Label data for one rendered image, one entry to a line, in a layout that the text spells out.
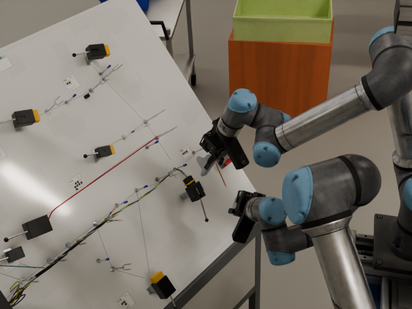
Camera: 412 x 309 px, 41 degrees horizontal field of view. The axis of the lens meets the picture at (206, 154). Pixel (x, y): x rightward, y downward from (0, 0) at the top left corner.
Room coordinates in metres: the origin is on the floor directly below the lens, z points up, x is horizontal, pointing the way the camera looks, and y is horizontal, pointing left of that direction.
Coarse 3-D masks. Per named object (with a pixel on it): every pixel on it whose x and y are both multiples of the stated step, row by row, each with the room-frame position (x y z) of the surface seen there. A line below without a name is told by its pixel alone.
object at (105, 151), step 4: (96, 148) 1.44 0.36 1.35; (100, 148) 1.44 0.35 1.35; (104, 148) 1.45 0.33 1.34; (108, 148) 1.45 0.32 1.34; (96, 152) 1.44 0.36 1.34; (100, 152) 1.43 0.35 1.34; (104, 152) 1.44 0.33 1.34; (108, 152) 1.44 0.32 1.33; (84, 156) 1.41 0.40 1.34; (96, 156) 1.44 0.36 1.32; (100, 156) 1.42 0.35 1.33; (104, 156) 1.44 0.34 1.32; (96, 160) 1.46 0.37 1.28; (100, 160) 1.47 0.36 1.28
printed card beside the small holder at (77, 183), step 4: (76, 176) 1.39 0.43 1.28; (80, 176) 1.40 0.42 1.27; (72, 180) 1.38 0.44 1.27; (76, 180) 1.38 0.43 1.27; (80, 180) 1.39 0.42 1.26; (72, 184) 1.37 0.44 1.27; (76, 184) 1.37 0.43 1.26; (80, 184) 1.38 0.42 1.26; (84, 184) 1.38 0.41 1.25; (72, 188) 1.36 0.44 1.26; (76, 188) 1.36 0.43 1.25; (80, 188) 1.37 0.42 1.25; (76, 192) 1.35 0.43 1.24
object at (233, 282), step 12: (252, 240) 1.57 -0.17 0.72; (240, 252) 1.51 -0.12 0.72; (252, 252) 1.57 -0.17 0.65; (228, 264) 1.45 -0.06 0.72; (240, 264) 1.51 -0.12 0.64; (252, 264) 1.57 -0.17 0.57; (216, 276) 1.40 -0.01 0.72; (228, 276) 1.45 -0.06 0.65; (240, 276) 1.51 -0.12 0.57; (252, 276) 1.57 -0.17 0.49; (204, 288) 1.34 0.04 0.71; (216, 288) 1.39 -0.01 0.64; (228, 288) 1.45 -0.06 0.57; (240, 288) 1.51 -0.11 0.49; (192, 300) 1.29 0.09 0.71; (204, 300) 1.34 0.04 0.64; (216, 300) 1.39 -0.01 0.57; (228, 300) 1.44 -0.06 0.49
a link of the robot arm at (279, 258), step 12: (276, 228) 1.06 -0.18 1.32; (288, 228) 1.08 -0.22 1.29; (300, 228) 1.08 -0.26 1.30; (264, 240) 1.06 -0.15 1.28; (276, 240) 1.04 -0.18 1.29; (288, 240) 1.04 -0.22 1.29; (300, 240) 1.05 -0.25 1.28; (276, 252) 1.02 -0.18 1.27; (288, 252) 1.02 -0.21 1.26; (276, 264) 1.01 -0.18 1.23
